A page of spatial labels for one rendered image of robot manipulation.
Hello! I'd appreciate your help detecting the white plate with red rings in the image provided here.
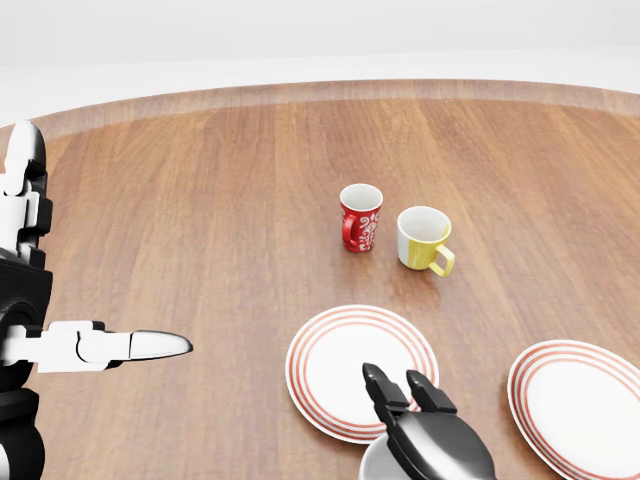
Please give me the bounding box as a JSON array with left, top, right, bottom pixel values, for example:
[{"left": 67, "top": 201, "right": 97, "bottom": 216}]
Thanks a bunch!
[
  {"left": 507, "top": 339, "right": 640, "bottom": 480},
  {"left": 284, "top": 304, "right": 441, "bottom": 446}
]

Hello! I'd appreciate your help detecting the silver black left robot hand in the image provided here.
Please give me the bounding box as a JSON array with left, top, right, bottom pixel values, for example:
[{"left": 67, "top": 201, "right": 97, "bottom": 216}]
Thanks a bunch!
[{"left": 0, "top": 119, "right": 195, "bottom": 397}]

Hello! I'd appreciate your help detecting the red mug with white pattern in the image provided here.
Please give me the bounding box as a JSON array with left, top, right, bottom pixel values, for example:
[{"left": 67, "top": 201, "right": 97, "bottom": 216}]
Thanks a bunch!
[{"left": 339, "top": 183, "right": 385, "bottom": 254}]

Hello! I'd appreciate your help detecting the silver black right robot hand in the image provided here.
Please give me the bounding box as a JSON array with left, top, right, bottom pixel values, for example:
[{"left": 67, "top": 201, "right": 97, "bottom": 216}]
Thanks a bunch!
[{"left": 358, "top": 362, "right": 498, "bottom": 480}]

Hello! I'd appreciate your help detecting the white and yellow mug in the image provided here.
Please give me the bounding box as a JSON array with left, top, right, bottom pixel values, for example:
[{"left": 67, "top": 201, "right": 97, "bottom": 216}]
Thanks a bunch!
[{"left": 396, "top": 205, "right": 457, "bottom": 279}]

